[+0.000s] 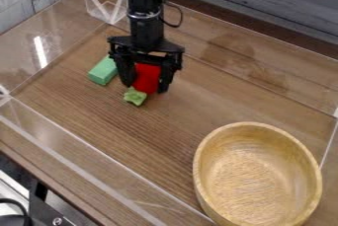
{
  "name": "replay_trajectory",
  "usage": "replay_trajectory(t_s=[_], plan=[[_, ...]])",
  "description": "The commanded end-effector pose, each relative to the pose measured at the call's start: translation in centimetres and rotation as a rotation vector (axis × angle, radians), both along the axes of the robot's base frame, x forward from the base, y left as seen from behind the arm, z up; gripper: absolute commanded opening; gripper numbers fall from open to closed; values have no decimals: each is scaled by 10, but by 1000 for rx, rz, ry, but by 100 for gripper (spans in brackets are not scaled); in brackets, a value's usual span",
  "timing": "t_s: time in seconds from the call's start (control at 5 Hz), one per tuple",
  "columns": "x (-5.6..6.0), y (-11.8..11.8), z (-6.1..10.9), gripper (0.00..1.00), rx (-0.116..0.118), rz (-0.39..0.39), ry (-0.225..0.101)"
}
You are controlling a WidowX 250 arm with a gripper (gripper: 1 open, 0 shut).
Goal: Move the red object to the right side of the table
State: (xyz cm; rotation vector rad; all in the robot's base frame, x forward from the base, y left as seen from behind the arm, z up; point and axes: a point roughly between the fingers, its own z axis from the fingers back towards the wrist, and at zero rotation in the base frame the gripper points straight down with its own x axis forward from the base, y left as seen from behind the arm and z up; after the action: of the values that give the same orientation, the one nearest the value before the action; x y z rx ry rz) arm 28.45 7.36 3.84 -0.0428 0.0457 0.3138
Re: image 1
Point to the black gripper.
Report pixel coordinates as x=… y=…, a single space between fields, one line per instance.
x=163 y=54

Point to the red plush strawberry toy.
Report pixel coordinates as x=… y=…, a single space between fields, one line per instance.
x=144 y=85

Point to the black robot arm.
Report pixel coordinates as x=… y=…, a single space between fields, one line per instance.
x=147 y=21

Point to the green rectangular block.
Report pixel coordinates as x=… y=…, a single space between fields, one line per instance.
x=103 y=71

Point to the wooden bowl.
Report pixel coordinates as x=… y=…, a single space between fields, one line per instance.
x=255 y=176

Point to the clear acrylic corner bracket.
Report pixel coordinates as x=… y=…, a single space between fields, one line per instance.
x=108 y=12

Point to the clear acrylic tray enclosure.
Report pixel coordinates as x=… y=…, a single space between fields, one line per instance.
x=116 y=159

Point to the black metal table frame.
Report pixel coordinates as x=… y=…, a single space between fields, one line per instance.
x=28 y=204

